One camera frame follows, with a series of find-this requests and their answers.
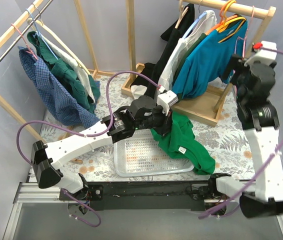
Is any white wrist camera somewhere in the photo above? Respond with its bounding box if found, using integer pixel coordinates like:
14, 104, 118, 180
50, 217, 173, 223
244, 40, 277, 67
156, 90, 179, 116

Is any black t shirt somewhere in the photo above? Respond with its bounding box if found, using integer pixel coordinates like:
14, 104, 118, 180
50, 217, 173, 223
141, 3, 196, 101

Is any pink wire hanger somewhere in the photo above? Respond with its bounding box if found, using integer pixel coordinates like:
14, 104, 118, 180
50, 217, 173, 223
233, 5, 255, 61

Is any white textured garment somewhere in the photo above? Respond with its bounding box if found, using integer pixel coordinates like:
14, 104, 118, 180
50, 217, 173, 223
42, 36, 99, 104

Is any wooden hanger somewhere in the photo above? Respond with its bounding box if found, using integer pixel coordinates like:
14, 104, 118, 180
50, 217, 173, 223
174, 0, 189, 29

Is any light blue hanger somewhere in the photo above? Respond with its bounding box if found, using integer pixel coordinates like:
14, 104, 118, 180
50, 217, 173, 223
181, 12, 207, 39

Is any blue checked shirt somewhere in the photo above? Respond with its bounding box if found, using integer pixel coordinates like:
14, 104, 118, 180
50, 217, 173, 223
18, 46, 100, 128

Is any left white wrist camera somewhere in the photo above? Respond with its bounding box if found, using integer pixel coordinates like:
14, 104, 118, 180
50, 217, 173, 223
156, 90, 179, 116

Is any left wooden clothes rack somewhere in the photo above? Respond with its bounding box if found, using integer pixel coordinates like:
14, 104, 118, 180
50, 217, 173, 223
0, 0, 119, 148

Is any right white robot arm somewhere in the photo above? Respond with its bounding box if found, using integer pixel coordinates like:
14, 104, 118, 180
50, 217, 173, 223
207, 54, 283, 219

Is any cream plastic hanger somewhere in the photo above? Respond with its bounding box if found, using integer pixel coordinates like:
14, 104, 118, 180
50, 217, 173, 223
26, 17, 91, 75

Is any white t shirt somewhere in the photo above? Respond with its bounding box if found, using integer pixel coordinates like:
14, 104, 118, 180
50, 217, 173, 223
158, 10, 217, 91

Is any orange hanger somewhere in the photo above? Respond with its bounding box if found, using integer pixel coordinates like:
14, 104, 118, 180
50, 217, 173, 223
205, 0, 237, 36

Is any wooden clothes rack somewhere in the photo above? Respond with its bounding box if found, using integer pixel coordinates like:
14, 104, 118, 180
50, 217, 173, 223
126, 0, 276, 127
0, 0, 119, 148

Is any white plastic basket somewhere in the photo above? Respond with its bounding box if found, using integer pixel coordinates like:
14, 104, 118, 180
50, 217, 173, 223
113, 130, 194, 178

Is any right wooden clothes rack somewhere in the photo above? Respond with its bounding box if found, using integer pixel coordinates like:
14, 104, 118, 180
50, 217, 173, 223
126, 0, 276, 127

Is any yellow hanger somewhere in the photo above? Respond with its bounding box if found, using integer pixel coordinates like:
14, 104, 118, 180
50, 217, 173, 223
217, 15, 247, 43

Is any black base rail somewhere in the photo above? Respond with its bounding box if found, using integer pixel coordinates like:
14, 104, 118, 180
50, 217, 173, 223
71, 180, 227, 211

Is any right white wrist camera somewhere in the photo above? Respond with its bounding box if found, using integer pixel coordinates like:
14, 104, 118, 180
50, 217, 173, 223
244, 40, 277, 67

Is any bright green t shirt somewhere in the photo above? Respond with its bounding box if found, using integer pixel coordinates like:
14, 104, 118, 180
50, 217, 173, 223
151, 112, 216, 175

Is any blue wire hanger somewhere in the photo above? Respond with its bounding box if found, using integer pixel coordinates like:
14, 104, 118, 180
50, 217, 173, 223
25, 8, 58, 60

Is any dark green t shirt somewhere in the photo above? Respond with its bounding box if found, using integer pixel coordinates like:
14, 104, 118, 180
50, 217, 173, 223
172, 33, 207, 100

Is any teal blue t shirt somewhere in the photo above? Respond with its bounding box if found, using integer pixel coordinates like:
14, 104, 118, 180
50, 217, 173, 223
171, 19, 249, 100

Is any pink hanger on left rack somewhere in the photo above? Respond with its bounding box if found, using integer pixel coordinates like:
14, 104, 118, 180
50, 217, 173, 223
11, 23, 38, 60

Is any dark green ruffled garment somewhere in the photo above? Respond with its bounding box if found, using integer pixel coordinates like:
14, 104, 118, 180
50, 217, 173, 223
27, 31, 101, 113

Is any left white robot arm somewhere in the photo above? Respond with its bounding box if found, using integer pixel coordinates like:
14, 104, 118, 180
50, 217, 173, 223
31, 91, 178, 200

